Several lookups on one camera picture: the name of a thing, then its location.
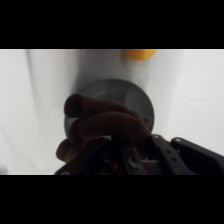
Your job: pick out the yellow lemon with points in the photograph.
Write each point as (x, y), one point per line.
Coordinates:
(140, 54)

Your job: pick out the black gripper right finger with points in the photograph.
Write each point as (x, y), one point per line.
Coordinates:
(186, 156)

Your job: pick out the brown plush deer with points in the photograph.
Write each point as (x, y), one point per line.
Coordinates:
(103, 125)

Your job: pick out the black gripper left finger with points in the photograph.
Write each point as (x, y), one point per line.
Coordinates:
(110, 158)

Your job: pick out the grey bowl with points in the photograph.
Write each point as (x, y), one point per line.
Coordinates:
(133, 96)

